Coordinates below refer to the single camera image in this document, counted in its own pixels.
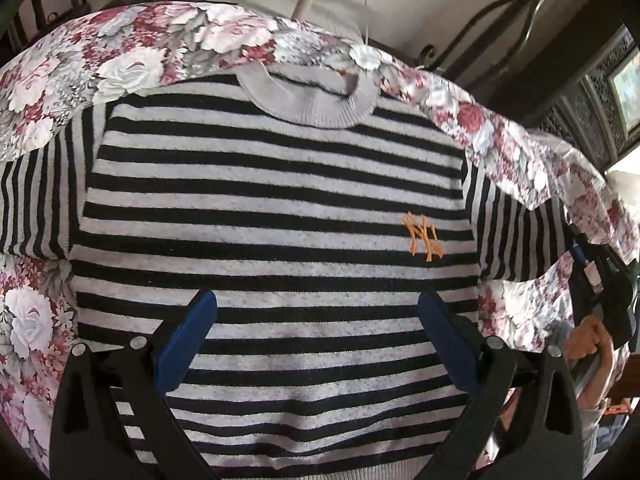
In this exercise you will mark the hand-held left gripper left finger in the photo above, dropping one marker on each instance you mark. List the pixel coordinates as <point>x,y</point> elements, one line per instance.
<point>186,340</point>

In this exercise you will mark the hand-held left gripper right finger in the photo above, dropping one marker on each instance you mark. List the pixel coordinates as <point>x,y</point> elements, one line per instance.
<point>450,340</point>

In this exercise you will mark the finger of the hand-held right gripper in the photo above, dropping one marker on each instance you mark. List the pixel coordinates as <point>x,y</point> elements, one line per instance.
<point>580,255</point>

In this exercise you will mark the black grey striped sweater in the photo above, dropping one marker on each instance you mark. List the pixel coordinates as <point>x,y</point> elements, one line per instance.
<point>280,210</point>

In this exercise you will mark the person's right forearm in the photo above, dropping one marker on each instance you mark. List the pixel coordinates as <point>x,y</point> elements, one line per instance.
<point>597,385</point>

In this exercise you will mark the person's right hand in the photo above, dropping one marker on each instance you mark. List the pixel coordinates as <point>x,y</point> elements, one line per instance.
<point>590,340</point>

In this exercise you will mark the dark carved wooden cabinet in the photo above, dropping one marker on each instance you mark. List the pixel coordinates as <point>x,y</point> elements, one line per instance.
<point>575,105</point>

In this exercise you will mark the framed picture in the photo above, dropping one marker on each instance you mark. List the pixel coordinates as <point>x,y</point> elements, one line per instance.
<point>627,92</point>

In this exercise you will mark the floral bed sheet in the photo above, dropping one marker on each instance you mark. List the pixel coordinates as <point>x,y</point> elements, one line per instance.
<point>150,45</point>

